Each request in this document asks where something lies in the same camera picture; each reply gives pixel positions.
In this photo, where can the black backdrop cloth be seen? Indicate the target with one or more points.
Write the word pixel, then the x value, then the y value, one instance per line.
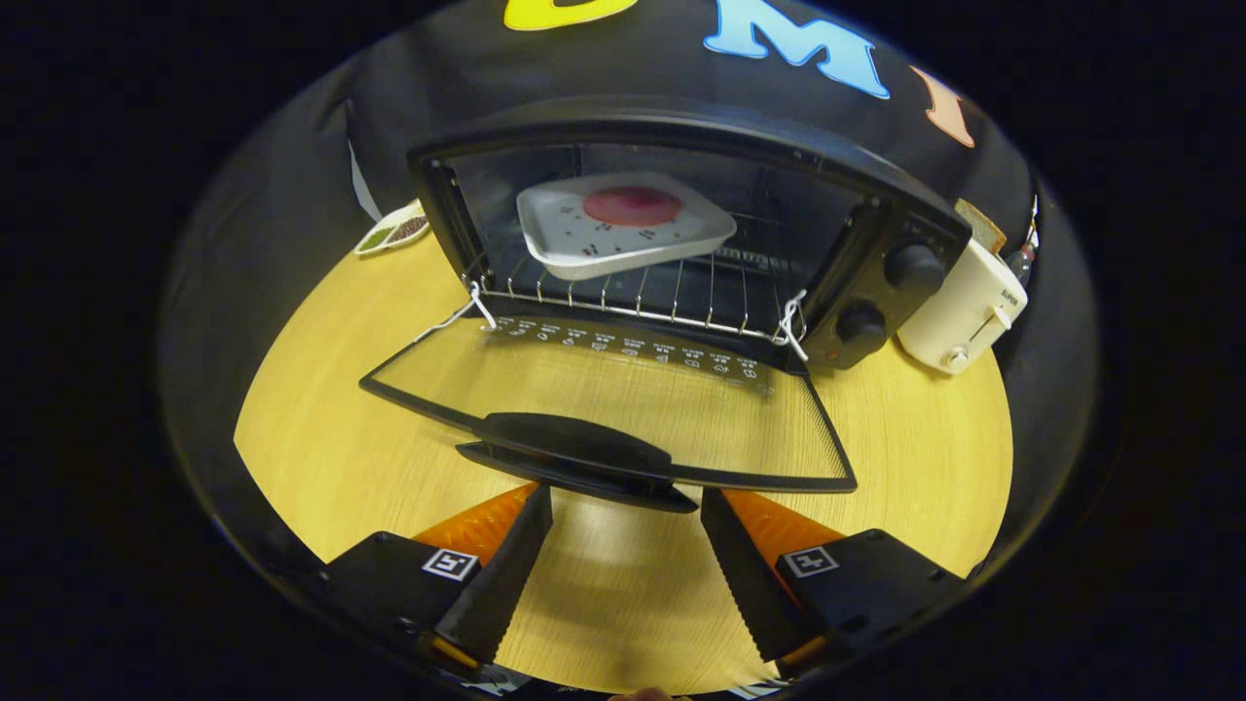
pixel 662 68

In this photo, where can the black toaster oven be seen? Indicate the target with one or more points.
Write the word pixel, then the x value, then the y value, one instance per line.
pixel 876 224

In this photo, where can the clear plastic water bottle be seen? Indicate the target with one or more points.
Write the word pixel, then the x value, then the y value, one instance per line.
pixel 1024 261

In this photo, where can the pink ham slice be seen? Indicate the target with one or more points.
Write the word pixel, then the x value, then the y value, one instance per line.
pixel 633 206

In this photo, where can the white pop-up toaster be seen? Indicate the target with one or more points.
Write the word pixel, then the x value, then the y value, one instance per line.
pixel 959 312

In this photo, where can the white square plate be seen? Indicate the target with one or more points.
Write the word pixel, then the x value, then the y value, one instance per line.
pixel 574 243

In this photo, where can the brown bread slice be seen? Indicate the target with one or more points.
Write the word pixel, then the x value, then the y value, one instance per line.
pixel 983 226

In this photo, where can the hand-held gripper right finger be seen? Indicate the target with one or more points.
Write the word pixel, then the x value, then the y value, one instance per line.
pixel 745 574

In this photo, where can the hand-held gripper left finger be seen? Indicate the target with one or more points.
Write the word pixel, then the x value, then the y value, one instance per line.
pixel 506 574

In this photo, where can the small divided spice dish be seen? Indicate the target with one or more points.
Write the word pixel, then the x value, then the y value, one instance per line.
pixel 391 232

